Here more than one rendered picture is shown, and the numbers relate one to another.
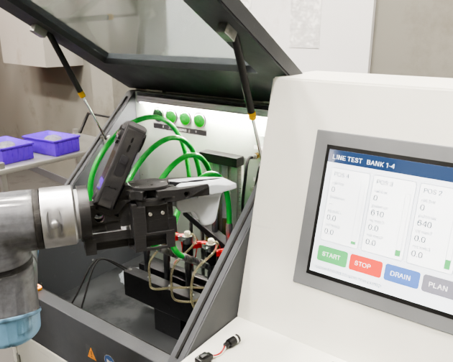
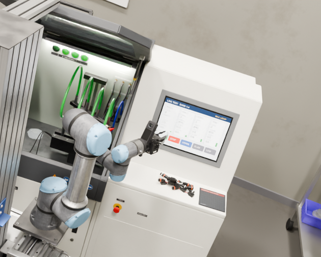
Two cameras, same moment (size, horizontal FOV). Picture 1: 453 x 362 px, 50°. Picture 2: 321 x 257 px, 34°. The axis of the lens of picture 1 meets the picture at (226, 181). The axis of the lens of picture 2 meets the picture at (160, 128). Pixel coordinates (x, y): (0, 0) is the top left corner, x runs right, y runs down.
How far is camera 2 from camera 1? 210 cm
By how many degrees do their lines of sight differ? 37
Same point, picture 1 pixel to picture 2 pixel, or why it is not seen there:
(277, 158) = (143, 96)
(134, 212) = (153, 145)
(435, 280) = (196, 145)
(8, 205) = (133, 148)
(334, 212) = (165, 120)
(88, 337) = (54, 170)
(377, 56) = not seen: outside the picture
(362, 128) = (179, 92)
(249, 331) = not seen: hidden behind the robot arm
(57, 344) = (28, 173)
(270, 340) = (134, 165)
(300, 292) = not seen: hidden behind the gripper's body
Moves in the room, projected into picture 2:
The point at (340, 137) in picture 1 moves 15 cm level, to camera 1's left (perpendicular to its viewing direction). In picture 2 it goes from (170, 94) to (148, 94)
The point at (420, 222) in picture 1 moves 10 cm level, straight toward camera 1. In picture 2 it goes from (194, 126) to (197, 136)
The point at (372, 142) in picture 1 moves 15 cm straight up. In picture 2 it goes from (182, 98) to (190, 75)
